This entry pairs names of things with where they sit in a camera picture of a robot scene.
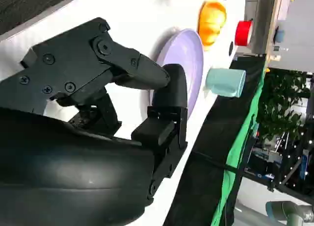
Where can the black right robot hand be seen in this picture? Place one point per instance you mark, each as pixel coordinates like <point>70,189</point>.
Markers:
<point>73,177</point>

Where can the orange and white bread roll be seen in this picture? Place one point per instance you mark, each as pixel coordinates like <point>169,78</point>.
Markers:
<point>212,25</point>

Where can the red tape roll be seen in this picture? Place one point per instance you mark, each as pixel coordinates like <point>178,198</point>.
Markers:
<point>243,34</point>

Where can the black round table grommet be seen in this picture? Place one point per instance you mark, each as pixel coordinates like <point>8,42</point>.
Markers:
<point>231,48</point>

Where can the light wooden board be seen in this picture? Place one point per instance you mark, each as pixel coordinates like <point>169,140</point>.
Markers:
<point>277,17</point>

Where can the lilac plate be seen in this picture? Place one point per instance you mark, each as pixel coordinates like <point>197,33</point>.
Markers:
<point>181,52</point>

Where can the small blue cup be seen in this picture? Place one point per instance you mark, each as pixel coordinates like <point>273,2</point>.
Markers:
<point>280,36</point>

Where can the pale green mug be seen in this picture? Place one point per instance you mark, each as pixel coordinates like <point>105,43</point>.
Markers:
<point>224,80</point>

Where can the green leafy plant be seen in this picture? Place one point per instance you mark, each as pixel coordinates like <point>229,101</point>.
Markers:
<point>279,106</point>

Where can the black cloth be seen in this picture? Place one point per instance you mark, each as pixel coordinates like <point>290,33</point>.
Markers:
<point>213,137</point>

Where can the green cloth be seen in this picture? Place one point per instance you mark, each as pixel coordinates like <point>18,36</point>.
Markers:
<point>241,142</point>

